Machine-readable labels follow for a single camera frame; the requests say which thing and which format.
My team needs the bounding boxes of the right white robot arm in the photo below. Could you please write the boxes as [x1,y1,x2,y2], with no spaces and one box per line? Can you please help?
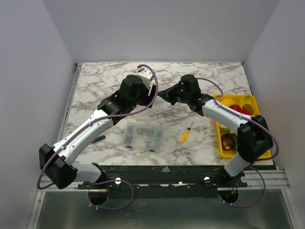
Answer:
[158,74,274,187]

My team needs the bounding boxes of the yellow handle screwdriver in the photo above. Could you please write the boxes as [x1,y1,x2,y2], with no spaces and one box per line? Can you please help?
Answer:
[180,122,194,143]

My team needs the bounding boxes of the black toothed plastic part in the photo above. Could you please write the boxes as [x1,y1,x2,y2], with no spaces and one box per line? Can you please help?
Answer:
[92,135,105,144]

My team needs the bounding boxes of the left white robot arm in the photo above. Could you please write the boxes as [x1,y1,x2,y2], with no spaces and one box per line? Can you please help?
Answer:
[39,70,158,189]

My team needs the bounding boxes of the dark purple onion toy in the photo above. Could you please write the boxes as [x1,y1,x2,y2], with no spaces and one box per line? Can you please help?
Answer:
[221,133,235,151]

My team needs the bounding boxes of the red apple toy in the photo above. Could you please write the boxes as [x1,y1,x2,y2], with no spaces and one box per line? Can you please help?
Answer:
[229,104,253,115]

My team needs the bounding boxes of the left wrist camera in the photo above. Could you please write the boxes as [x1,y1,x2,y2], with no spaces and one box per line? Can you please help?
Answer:
[136,66,153,89]

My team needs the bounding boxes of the yellow plastic tray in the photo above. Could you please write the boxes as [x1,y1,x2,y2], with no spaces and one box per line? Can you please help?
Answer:
[215,94,260,159]

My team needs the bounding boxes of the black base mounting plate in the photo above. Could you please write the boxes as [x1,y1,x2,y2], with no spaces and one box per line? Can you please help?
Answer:
[78,166,247,199]

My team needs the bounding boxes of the yellow banana bunch toy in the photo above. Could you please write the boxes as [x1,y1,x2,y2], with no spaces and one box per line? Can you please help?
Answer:
[239,94,252,108]

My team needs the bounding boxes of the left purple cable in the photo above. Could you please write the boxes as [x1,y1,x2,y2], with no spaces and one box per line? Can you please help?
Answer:
[37,64,159,190]

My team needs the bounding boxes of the clear screw organizer box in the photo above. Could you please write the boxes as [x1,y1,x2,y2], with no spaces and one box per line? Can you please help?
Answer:
[123,122,163,152]

